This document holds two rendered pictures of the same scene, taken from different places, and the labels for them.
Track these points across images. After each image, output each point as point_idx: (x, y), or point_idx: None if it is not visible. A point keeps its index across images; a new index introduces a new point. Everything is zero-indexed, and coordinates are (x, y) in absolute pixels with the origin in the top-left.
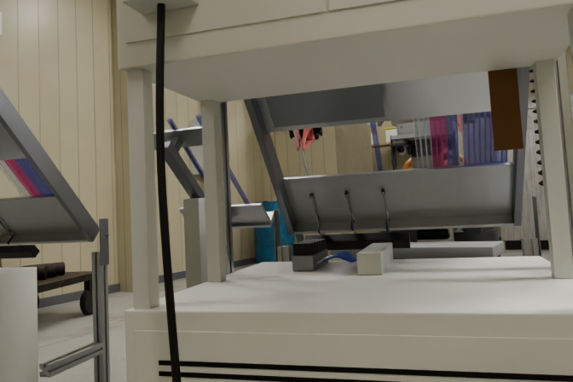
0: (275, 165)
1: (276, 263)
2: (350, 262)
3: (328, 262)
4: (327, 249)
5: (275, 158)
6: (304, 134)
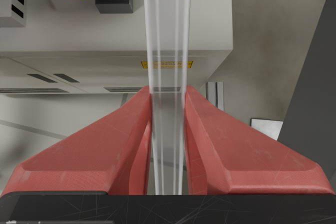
0: (308, 118)
1: (192, 13)
2: (64, 18)
3: (102, 24)
4: None
5: (331, 125)
6: (117, 115)
